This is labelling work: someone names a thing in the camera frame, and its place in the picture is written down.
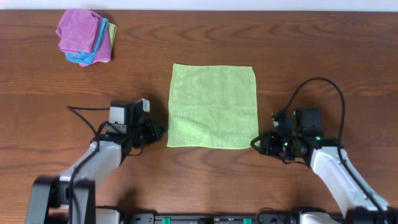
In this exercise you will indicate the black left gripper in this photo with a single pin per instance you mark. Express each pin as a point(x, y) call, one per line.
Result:
point(155, 134)

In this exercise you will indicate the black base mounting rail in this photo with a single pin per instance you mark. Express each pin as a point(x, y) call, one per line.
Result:
point(202, 219)

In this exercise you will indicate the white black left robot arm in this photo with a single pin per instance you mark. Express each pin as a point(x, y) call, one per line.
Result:
point(70, 197)

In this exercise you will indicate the bottom green folded cloth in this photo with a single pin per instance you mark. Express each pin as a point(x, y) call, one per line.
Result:
point(112, 32)

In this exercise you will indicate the lower purple folded cloth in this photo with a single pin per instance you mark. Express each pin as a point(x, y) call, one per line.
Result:
point(104, 52)

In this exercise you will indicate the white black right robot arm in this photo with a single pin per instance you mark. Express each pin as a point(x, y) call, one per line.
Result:
point(358, 202)

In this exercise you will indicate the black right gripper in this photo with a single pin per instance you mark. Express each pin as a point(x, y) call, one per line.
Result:
point(268, 140)

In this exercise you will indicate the light green microfiber cloth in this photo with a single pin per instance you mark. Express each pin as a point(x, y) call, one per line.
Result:
point(212, 106)

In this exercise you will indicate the blue folded cloth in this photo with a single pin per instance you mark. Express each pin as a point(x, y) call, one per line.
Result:
point(84, 58)

